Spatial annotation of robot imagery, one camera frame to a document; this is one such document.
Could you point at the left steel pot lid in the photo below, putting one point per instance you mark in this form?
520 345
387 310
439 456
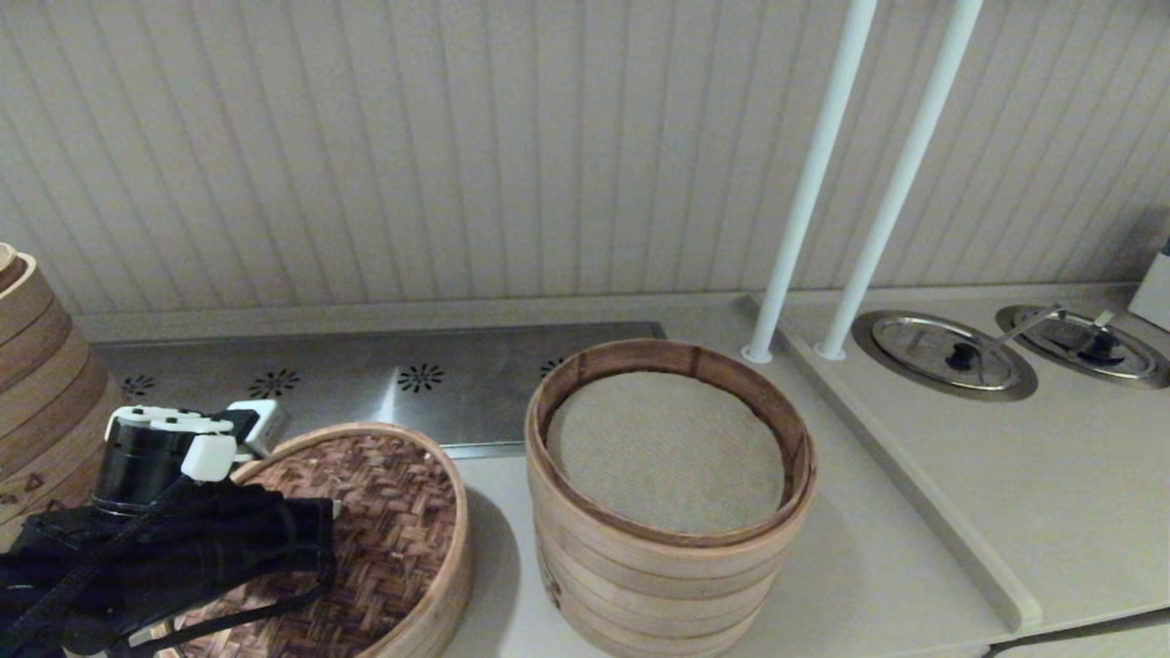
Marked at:
960 397

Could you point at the perforated stainless steel panel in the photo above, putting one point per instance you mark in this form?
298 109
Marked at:
366 402

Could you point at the white container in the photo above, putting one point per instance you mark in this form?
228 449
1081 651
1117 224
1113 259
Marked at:
1156 292

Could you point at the steel pot lid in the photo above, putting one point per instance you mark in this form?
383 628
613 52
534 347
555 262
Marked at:
1005 322
960 397

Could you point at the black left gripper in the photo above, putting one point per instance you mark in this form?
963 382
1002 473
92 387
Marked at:
228 539

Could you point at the black and orange left arm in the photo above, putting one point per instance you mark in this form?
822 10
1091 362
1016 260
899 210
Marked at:
18 621

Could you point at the white metal pole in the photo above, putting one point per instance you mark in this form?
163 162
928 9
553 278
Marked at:
804 210
900 183

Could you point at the grey cloth steamer liner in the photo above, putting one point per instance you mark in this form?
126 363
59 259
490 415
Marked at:
667 452

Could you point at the woven bamboo steamer lid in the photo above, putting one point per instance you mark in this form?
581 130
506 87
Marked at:
402 530

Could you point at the right steel pot lid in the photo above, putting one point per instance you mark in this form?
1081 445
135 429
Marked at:
1005 322

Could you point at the tall bamboo steamer stack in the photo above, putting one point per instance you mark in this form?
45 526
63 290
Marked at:
37 366

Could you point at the bamboo steamer basket stack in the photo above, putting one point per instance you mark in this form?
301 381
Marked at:
658 585

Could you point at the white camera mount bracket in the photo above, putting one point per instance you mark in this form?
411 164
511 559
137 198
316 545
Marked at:
208 457

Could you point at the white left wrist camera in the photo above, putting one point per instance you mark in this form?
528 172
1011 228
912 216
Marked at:
265 425

